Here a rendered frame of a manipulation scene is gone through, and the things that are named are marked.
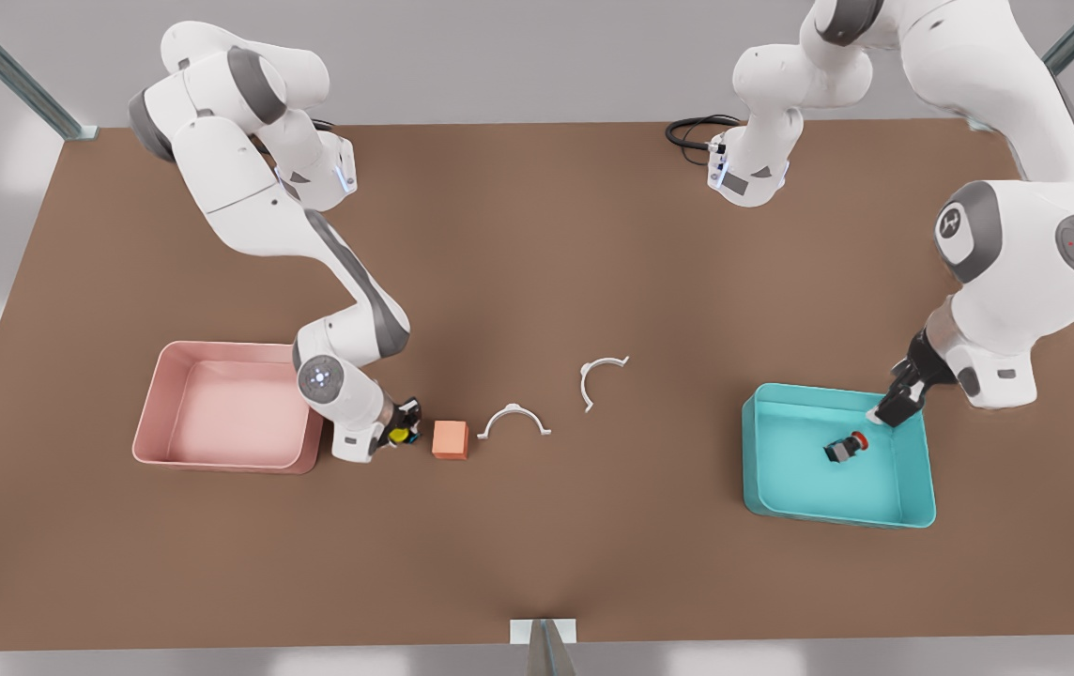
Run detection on red push button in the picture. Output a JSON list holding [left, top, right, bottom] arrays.
[[823, 431, 870, 464]]

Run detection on white curved clip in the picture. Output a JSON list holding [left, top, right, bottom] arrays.
[[579, 355, 631, 413], [477, 404, 553, 441]]

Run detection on pink storage box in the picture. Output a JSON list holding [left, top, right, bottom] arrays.
[[131, 340, 326, 475]]

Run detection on orange cube block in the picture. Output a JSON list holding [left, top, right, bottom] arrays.
[[432, 420, 470, 461]]

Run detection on blue storage box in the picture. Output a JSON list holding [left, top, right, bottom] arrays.
[[741, 382, 938, 530]]

